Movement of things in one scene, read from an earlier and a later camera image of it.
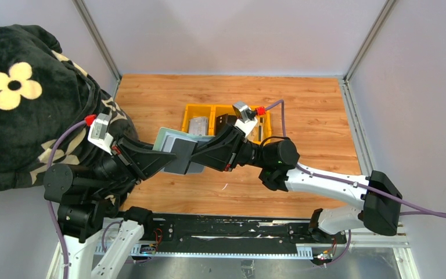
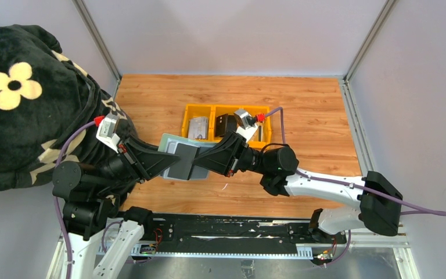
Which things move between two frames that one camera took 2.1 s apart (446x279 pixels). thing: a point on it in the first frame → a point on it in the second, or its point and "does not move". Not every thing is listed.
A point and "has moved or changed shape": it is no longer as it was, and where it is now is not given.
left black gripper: [122, 154] does not move
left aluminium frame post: [86, 18] does not move
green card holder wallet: [164, 143] has moved or changed shape
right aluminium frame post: [386, 8] does not move
